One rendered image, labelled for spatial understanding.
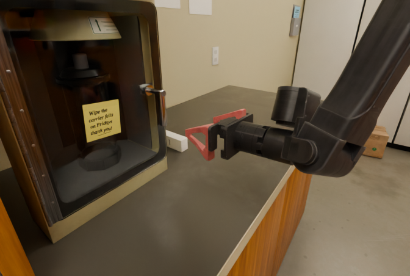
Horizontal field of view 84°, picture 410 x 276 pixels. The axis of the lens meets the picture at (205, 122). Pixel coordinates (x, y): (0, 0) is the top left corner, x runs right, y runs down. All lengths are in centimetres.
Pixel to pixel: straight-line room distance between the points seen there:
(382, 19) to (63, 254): 63
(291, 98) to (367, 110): 11
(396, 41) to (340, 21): 288
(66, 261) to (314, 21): 316
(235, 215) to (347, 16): 288
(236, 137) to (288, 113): 10
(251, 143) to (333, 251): 153
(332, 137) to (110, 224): 47
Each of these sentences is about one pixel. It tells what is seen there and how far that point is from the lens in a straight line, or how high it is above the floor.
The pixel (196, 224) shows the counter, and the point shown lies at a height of 94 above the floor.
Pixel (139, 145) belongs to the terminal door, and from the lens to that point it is 58.
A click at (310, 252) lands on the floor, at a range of 181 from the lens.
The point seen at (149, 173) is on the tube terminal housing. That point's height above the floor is 96.
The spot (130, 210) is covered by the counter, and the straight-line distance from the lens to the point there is 60.
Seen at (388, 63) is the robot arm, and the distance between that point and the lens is 34.
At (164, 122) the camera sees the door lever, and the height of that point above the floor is 113.
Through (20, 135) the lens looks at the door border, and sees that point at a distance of 46.
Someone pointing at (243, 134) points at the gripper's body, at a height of 116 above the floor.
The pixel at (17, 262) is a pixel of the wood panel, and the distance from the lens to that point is 46.
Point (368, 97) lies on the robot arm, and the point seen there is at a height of 126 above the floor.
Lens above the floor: 134
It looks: 23 degrees down
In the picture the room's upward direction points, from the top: straight up
